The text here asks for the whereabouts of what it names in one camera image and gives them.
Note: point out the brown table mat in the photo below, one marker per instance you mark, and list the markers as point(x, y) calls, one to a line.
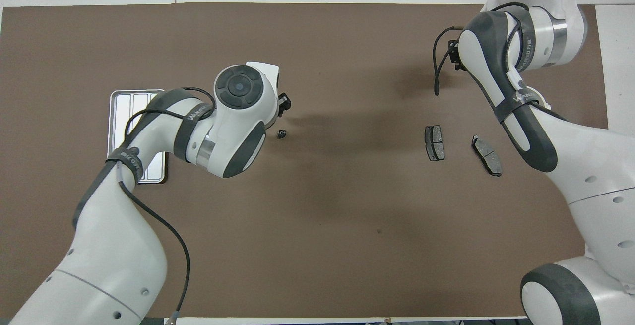
point(347, 216)

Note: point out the curved dark brake pad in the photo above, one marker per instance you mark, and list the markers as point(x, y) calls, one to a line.
point(487, 155)

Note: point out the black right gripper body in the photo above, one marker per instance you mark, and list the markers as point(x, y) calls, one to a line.
point(454, 57)

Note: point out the rectangular dark brake pad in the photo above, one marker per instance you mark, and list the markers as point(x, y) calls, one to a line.
point(434, 142)

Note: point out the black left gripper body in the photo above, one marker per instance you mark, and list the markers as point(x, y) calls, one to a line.
point(284, 104)

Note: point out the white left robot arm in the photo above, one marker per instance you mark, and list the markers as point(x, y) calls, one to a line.
point(109, 245)

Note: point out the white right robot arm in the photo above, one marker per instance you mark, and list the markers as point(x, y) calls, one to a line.
point(595, 156)

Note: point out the small black bearing gear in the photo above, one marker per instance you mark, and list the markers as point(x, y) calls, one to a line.
point(282, 134)

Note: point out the silver metal tray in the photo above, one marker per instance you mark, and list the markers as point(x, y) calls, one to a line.
point(124, 101)

